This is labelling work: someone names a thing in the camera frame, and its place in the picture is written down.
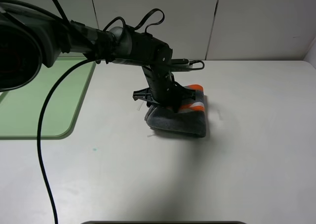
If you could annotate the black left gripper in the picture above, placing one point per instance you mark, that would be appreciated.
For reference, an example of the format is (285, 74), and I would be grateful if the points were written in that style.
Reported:
(163, 90)

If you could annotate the grey towel with orange pattern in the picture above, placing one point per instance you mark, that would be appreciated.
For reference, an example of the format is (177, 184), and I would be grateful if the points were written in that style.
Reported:
(189, 119)

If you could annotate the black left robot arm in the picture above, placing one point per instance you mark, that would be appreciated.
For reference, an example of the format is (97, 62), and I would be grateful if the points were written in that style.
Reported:
(31, 37)

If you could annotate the green plastic tray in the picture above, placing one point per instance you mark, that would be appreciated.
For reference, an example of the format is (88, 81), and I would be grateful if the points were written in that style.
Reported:
(20, 109)

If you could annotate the white tape strip right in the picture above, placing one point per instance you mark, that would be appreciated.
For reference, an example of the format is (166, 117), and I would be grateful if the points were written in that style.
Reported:
(219, 115)

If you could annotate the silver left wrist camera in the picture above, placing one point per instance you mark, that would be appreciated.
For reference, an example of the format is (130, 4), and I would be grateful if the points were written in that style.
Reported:
(180, 65)

